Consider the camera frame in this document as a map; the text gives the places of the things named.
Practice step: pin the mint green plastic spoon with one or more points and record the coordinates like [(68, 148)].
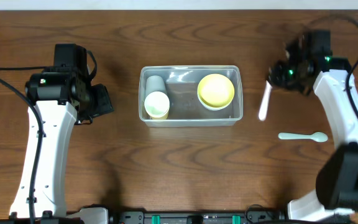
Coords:
[(317, 136)]

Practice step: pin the black mounting rail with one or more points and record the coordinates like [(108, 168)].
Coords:
[(254, 214)]

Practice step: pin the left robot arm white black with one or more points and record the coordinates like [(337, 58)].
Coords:
[(59, 97)]

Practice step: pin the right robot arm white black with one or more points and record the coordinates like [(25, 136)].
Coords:
[(311, 67)]

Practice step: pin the yellow plastic bowl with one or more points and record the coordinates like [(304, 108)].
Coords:
[(215, 90)]

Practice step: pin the clear plastic container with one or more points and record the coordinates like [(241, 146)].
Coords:
[(186, 110)]

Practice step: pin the white plastic fork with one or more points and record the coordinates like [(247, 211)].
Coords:
[(265, 102)]

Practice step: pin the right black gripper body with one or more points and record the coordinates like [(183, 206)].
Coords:
[(278, 76)]

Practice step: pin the yellow paper cup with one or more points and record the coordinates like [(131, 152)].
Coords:
[(159, 117)]

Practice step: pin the grey paper cup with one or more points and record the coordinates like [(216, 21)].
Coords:
[(155, 83)]

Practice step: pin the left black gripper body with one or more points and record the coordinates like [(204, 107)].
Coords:
[(101, 101)]

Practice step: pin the white plastic bowl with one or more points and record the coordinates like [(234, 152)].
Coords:
[(211, 108)]

